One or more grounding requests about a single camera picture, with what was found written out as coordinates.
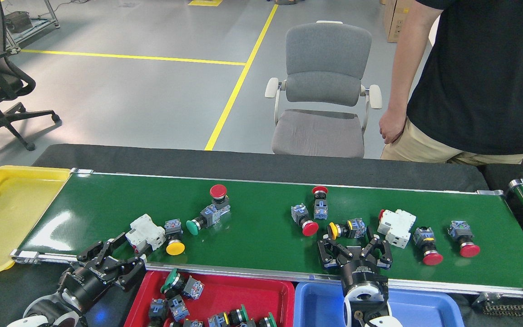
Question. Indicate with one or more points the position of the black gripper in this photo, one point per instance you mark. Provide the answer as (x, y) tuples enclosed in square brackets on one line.
[(86, 284), (363, 272)]

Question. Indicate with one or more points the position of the white circuit breaker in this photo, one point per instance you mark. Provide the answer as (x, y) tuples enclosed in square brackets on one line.
[(145, 234), (397, 227)]

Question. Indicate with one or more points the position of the person's right forearm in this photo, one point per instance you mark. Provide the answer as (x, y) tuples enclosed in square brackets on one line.
[(413, 68)]

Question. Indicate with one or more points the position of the blue plastic tray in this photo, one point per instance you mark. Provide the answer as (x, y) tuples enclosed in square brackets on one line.
[(320, 309)]

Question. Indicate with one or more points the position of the yellow plastic tray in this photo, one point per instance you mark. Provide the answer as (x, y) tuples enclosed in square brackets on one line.
[(12, 218)]

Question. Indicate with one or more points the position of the red plastic tray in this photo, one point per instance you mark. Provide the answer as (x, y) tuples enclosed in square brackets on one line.
[(243, 290)]

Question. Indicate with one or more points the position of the person's right hand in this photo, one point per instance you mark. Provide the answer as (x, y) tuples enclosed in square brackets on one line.
[(391, 127)]

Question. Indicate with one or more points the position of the grey office chair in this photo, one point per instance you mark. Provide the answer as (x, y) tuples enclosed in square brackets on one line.
[(325, 50)]

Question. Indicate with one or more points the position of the person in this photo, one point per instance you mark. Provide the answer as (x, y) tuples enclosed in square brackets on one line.
[(484, 77)]

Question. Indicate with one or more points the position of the cardboard box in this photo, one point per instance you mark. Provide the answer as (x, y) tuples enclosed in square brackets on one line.
[(397, 20)]

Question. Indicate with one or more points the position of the metal rack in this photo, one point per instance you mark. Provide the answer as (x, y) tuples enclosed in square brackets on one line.
[(48, 13)]

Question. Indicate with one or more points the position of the dark equipment box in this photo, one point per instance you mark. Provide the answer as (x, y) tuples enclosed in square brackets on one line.
[(18, 22)]

